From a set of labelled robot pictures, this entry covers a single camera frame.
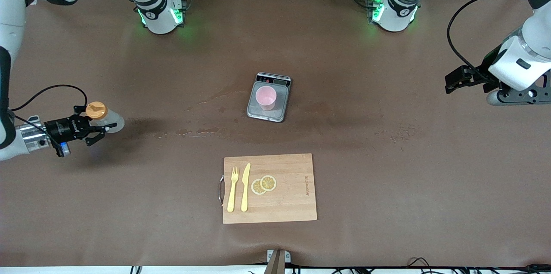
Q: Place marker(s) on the pink plastic cup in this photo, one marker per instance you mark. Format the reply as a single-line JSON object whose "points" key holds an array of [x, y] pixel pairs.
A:
{"points": [[266, 97]]}

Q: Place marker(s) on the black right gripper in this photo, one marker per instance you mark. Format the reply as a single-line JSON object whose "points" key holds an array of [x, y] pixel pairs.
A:
{"points": [[60, 128]]}

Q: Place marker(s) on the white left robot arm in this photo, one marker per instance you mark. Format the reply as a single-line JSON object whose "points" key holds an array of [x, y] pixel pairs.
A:
{"points": [[396, 11]]}

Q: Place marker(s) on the dried lemon slice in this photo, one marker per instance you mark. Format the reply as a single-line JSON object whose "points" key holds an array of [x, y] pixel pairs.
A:
{"points": [[269, 183], [256, 188]]}

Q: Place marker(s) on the metal mounting bracket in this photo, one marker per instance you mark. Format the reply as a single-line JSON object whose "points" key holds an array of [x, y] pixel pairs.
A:
{"points": [[287, 257]]}

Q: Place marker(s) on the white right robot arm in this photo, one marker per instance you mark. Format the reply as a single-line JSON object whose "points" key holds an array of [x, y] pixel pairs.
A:
{"points": [[155, 13]]}

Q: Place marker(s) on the silver kitchen scale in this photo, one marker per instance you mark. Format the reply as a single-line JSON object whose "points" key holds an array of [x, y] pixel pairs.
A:
{"points": [[264, 115]]}

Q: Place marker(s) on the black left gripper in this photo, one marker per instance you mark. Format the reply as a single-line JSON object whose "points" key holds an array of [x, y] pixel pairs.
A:
{"points": [[487, 69]]}

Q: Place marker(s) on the yellow plastic fork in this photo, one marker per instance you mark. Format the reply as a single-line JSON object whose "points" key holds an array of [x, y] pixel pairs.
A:
{"points": [[232, 192]]}

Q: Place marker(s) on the brown wedge post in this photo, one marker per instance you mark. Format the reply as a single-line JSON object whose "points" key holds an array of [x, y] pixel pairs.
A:
{"points": [[276, 265]]}

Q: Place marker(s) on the sauce bottle with orange cap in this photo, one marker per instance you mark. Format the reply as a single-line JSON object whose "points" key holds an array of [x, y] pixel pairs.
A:
{"points": [[97, 110]]}

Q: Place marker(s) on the yellow plastic knife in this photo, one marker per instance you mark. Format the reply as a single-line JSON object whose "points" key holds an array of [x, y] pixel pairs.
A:
{"points": [[245, 192]]}

